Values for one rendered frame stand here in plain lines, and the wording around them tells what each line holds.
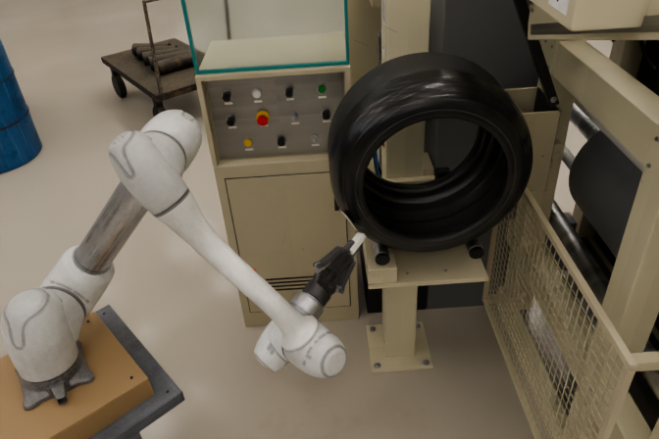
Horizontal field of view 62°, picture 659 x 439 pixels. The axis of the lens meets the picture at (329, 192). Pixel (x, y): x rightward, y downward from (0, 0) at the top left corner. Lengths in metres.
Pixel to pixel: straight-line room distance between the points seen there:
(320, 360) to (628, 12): 0.93
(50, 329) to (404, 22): 1.28
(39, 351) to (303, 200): 1.11
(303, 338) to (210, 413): 1.23
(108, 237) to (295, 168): 0.85
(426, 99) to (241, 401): 1.58
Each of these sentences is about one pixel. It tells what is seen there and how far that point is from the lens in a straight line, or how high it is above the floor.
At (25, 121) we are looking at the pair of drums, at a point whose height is 0.28.
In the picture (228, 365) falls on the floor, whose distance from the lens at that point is 2.61.
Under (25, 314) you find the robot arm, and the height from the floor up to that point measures 0.99.
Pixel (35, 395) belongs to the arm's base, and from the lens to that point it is 1.75.
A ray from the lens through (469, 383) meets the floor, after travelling 2.51.
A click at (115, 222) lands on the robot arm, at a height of 1.14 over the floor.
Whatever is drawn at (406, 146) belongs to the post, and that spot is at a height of 1.07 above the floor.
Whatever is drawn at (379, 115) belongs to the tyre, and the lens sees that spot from 1.39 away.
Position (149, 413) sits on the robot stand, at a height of 0.65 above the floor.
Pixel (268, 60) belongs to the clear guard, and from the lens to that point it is 2.00.
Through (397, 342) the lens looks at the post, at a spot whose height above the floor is 0.11.
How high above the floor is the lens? 1.97
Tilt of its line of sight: 34 degrees down
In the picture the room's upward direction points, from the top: 4 degrees counter-clockwise
